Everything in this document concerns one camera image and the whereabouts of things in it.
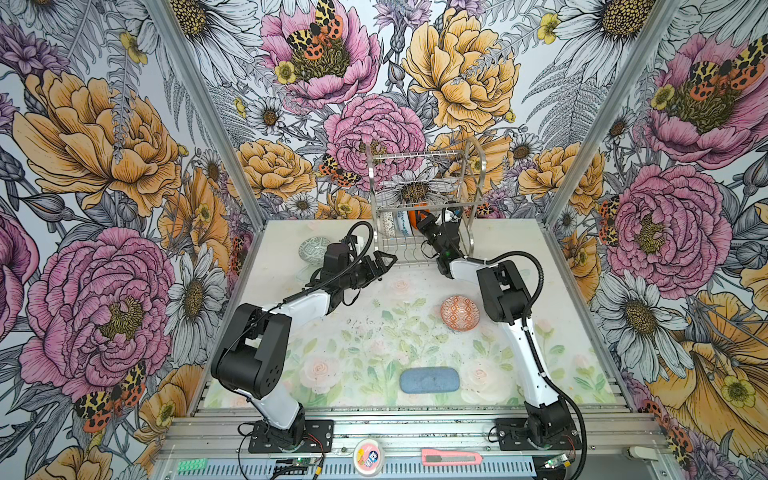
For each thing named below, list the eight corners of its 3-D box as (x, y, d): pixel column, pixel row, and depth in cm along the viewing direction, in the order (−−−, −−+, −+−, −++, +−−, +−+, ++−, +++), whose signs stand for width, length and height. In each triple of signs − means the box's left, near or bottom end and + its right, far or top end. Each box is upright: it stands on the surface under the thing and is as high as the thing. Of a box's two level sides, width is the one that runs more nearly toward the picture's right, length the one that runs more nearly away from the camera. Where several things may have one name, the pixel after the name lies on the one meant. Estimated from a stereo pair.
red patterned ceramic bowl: (442, 331, 94) (444, 324, 90) (439, 303, 101) (441, 295, 97) (478, 331, 94) (482, 324, 90) (473, 303, 101) (476, 295, 97)
